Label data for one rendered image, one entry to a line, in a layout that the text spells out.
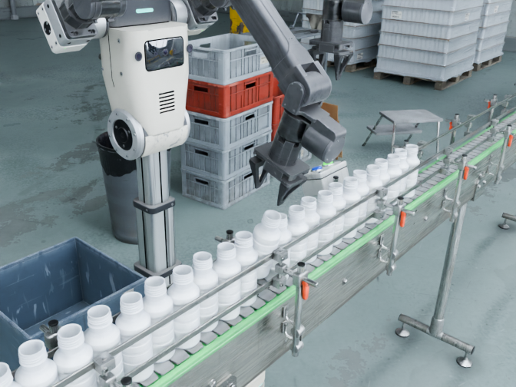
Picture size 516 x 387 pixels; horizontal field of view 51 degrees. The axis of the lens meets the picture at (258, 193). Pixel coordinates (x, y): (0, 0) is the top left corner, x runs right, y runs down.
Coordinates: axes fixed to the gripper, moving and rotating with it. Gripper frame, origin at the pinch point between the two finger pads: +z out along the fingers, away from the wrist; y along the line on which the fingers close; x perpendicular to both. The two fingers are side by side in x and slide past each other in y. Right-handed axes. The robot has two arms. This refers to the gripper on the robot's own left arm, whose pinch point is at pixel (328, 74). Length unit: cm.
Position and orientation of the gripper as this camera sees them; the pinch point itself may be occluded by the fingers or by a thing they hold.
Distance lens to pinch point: 153.0
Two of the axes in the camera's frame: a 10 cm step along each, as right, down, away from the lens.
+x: -6.5, 3.0, -7.0
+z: -0.3, 9.1, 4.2
